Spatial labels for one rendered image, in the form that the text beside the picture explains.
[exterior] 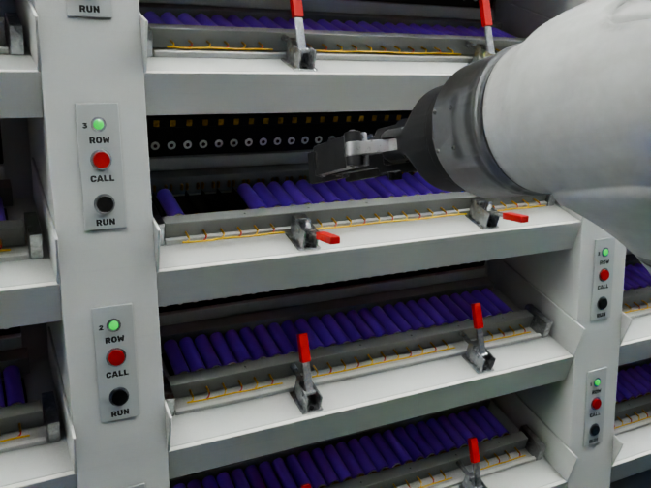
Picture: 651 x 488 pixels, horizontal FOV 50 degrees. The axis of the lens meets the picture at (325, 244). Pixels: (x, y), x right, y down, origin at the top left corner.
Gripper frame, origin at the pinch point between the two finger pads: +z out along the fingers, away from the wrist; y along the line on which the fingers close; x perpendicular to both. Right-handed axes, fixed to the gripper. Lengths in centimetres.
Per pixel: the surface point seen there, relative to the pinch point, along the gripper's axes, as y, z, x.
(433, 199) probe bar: -22.6, 20.1, 3.7
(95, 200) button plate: 20.8, 13.4, 1.3
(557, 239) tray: -41.6, 18.3, 10.7
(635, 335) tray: -60, 22, 28
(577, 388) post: -46, 21, 33
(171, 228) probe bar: 12.3, 19.2, 4.6
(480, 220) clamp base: -28.3, 18.1, 6.9
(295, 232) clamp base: -1.7, 17.6, 6.3
